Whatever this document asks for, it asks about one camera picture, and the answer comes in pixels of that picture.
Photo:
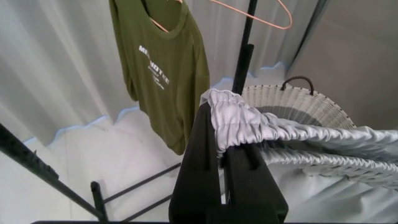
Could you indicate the green printed shirt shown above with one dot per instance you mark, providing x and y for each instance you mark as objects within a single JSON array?
[{"x": 174, "y": 93}]

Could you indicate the pink clothes hanger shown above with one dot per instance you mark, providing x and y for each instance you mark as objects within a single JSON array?
[
  {"x": 160, "y": 26},
  {"x": 264, "y": 21}
]

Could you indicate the black clothes rack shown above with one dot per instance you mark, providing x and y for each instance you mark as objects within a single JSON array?
[{"x": 244, "y": 62}]

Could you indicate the white laundry basket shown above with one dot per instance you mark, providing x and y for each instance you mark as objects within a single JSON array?
[{"x": 295, "y": 99}]

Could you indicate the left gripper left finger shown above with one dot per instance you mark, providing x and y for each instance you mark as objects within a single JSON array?
[{"x": 196, "y": 186}]

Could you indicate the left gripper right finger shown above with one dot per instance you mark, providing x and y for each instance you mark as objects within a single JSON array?
[{"x": 252, "y": 193}]

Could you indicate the pale grey garment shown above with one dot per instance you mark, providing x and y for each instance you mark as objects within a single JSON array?
[{"x": 236, "y": 121}]

